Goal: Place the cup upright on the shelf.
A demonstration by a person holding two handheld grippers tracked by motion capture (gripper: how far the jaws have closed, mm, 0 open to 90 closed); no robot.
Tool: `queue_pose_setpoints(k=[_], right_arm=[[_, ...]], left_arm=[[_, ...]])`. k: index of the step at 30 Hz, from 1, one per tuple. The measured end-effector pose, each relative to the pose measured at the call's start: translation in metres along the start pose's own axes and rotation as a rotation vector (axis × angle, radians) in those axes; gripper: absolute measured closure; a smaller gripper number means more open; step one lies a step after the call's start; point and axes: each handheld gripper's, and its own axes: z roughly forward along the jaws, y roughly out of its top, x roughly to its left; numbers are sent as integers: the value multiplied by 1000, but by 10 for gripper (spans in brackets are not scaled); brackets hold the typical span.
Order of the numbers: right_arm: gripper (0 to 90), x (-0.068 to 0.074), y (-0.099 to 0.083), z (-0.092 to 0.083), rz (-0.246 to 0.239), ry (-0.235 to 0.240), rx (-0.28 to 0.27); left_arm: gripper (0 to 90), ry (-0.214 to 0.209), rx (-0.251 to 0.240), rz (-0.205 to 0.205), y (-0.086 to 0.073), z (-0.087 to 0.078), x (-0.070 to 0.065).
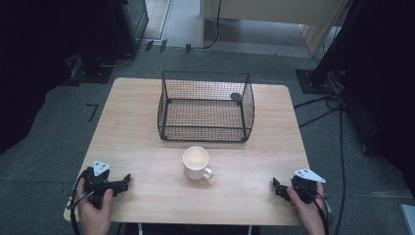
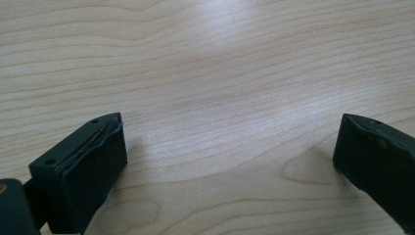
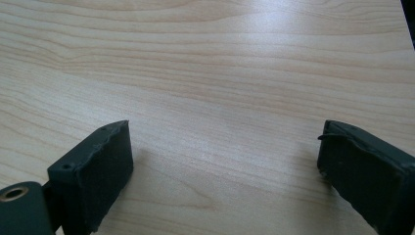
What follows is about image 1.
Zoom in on black floor cables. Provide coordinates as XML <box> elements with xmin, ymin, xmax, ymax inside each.
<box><xmin>293</xmin><ymin>93</ymin><xmax>348</xmax><ymax>235</ymax></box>

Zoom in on person's right hand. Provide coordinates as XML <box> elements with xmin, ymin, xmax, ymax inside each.
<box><xmin>286</xmin><ymin>181</ymin><xmax>326</xmax><ymax>228</ymax></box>

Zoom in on dark curtain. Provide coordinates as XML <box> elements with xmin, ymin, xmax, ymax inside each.
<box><xmin>0</xmin><ymin>0</ymin><xmax>122</xmax><ymax>156</ymax></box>
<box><xmin>339</xmin><ymin>0</ymin><xmax>415</xmax><ymax>200</ymax></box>

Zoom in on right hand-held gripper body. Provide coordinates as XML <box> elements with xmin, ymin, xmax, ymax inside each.
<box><xmin>289</xmin><ymin>167</ymin><xmax>327</xmax><ymax>205</ymax></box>

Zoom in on black equipment cabinet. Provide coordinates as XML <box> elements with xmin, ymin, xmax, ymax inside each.
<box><xmin>110</xmin><ymin>0</ymin><xmax>150</xmax><ymax>59</ymax></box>

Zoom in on white flat panel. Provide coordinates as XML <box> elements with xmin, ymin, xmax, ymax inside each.
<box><xmin>399</xmin><ymin>203</ymin><xmax>415</xmax><ymax>235</ymax></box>

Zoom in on person's left hand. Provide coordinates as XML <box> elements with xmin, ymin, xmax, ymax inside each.
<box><xmin>75</xmin><ymin>186</ymin><xmax>115</xmax><ymax>227</ymax></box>

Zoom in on right hand-held gripper cable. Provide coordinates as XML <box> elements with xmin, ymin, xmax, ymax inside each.
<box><xmin>309</xmin><ymin>190</ymin><xmax>331</xmax><ymax>235</ymax></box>

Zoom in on black hanging cable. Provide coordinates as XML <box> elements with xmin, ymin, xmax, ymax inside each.
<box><xmin>203</xmin><ymin>0</ymin><xmax>223</xmax><ymax>51</ymax></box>

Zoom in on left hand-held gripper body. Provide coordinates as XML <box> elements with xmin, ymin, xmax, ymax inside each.
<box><xmin>81</xmin><ymin>159</ymin><xmax>115</xmax><ymax>211</ymax></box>

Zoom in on hand-held gripper cable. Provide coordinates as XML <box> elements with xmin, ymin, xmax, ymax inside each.
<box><xmin>66</xmin><ymin>169</ymin><xmax>96</xmax><ymax>235</ymax></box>
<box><xmin>309</xmin><ymin>190</ymin><xmax>331</xmax><ymax>235</ymax></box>

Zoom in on left hand-held gripper cable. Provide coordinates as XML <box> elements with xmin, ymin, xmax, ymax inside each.
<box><xmin>66</xmin><ymin>169</ymin><xmax>96</xmax><ymax>235</ymax></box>

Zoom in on black stand base plate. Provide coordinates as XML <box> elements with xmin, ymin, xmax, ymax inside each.
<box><xmin>62</xmin><ymin>62</ymin><xmax>115</xmax><ymax>87</ymax></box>

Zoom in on black metal stand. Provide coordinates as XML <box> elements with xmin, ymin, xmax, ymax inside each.
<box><xmin>295</xmin><ymin>0</ymin><xmax>363</xmax><ymax>96</ymax></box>

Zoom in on black wire basket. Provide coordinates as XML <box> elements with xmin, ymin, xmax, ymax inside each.
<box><xmin>157</xmin><ymin>70</ymin><xmax>255</xmax><ymax>144</ymax></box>

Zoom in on white cup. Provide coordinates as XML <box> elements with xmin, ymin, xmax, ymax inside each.
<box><xmin>182</xmin><ymin>145</ymin><xmax>214</xmax><ymax>181</ymax></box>

